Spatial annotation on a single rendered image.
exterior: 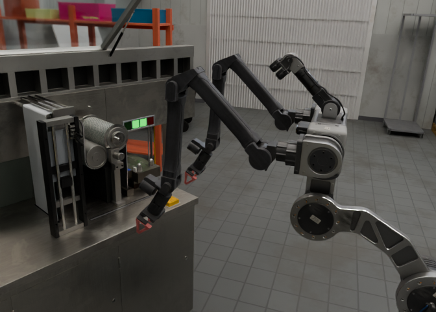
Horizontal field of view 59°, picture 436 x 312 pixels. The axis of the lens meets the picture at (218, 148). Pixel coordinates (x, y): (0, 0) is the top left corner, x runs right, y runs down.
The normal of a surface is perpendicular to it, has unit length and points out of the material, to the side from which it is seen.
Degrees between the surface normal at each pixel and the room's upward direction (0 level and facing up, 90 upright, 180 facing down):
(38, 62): 90
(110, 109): 90
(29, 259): 0
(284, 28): 90
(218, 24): 90
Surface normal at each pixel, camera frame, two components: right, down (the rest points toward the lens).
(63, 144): 0.74, 0.25
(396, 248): -0.31, 0.31
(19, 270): 0.04, -0.94
